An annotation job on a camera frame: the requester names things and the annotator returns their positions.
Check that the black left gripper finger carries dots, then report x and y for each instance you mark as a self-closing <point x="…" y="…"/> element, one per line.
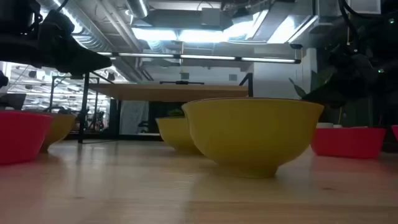
<point x="68" y="56"/>

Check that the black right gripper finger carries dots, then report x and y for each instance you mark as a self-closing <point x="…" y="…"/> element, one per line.
<point x="329" y="98"/>

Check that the yellow pear-patterned ceramic bowl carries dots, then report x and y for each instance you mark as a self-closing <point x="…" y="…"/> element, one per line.
<point x="248" y="137"/>
<point x="174" y="133"/>
<point x="60" y="129"/>

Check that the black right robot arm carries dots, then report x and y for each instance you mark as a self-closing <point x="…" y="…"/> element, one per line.
<point x="388" y="46"/>

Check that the black computer monitor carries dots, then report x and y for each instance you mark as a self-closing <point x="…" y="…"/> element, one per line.
<point x="12" y="101"/>

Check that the white hanging cloth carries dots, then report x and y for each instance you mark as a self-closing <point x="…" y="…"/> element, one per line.
<point x="133" y="116"/>

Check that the wooden shelf table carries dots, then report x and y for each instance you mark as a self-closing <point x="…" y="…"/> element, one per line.
<point x="168" y="92"/>

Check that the long LED light bar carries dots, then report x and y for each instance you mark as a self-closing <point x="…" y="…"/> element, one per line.
<point x="205" y="57"/>

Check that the silver ventilation duct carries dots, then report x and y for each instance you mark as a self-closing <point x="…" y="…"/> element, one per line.
<point x="90" y="34"/>

